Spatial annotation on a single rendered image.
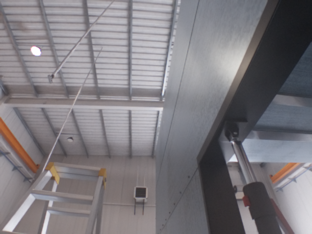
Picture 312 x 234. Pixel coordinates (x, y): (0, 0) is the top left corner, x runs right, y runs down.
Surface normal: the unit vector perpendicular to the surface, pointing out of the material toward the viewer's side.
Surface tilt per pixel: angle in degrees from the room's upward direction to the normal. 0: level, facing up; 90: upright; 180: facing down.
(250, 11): 90
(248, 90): 180
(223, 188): 90
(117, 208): 90
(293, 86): 180
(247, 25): 90
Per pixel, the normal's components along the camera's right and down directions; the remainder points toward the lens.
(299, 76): 0.00, 0.71
